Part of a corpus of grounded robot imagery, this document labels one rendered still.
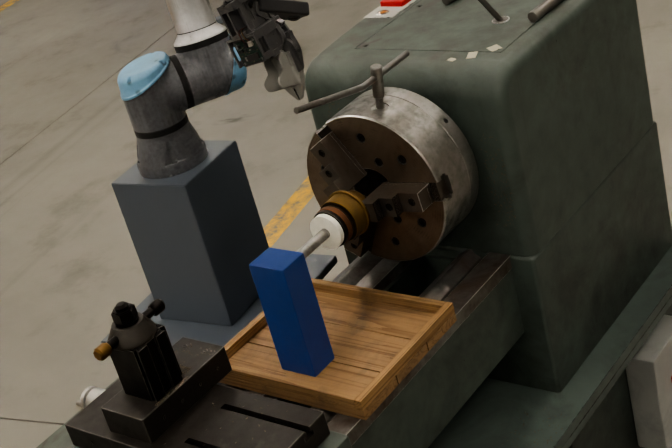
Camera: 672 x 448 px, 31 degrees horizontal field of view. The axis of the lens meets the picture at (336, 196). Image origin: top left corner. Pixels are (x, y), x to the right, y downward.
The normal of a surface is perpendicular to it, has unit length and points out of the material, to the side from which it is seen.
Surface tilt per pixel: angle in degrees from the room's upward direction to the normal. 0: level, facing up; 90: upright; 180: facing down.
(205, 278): 90
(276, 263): 0
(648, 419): 90
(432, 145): 56
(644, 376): 90
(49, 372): 0
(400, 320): 0
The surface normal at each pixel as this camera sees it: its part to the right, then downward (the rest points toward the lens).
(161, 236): -0.47, 0.50
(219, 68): 0.32, 0.18
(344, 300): -0.24, -0.87
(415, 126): 0.32, -0.60
